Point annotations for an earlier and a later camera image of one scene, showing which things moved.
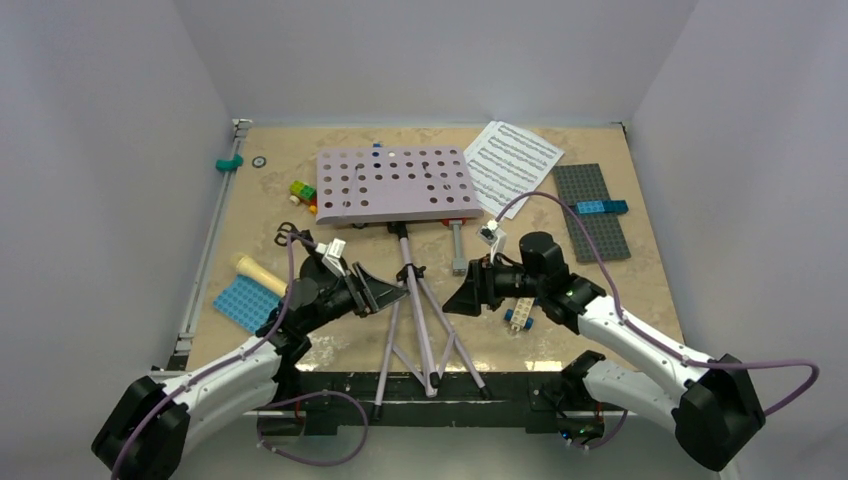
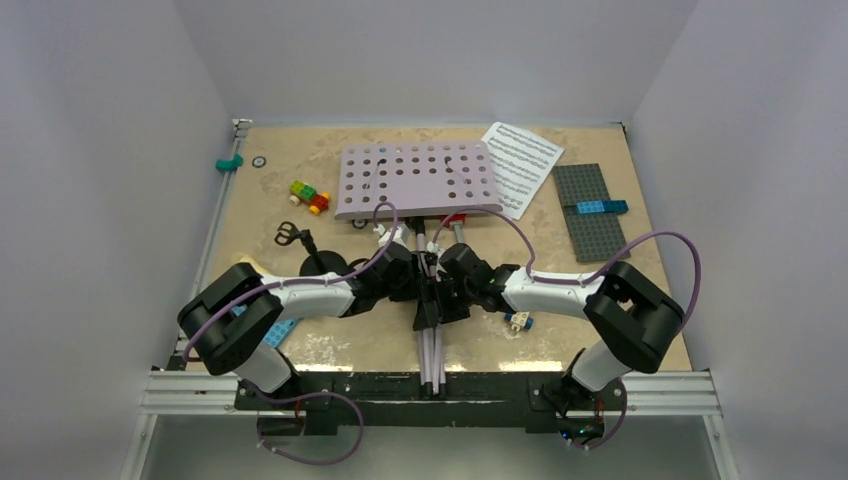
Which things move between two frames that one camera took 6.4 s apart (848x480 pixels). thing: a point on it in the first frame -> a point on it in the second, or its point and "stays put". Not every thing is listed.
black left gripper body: [337, 300] -> [405, 288]
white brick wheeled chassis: [520, 316] stays put
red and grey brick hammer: [459, 266] stays put
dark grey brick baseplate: [585, 182] stays put
